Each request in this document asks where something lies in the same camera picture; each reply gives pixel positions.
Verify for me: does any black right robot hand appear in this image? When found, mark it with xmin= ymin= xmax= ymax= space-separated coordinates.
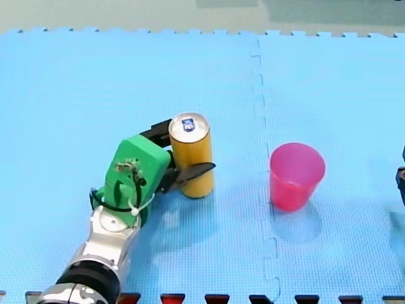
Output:
xmin=395 ymin=145 xmax=405 ymax=206

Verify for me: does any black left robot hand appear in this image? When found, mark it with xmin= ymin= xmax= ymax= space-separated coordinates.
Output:
xmin=139 ymin=118 xmax=217 ymax=194

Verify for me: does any yellow drink can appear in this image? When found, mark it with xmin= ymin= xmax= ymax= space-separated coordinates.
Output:
xmin=168 ymin=111 xmax=216 ymax=200

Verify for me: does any pink plastic cup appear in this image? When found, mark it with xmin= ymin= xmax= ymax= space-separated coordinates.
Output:
xmin=269 ymin=142 xmax=327 ymax=213

